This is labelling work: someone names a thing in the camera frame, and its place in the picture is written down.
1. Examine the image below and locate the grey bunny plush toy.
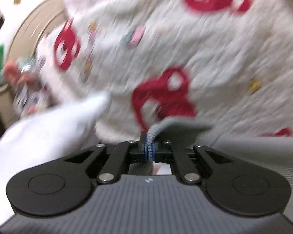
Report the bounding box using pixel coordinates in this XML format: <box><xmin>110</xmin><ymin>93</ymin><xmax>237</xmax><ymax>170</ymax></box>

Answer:
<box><xmin>3</xmin><ymin>58</ymin><xmax>53</xmax><ymax>118</ymax></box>

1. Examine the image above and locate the red bear quilted blanket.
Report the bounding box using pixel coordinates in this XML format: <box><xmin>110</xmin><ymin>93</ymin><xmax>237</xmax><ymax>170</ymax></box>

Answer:
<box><xmin>37</xmin><ymin>0</ymin><xmax>293</xmax><ymax>141</ymax></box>

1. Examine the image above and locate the grey waffle knit shirt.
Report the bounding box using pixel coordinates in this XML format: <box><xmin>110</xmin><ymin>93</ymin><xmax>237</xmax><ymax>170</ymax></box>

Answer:
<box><xmin>146</xmin><ymin>117</ymin><xmax>293</xmax><ymax>222</ymax></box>

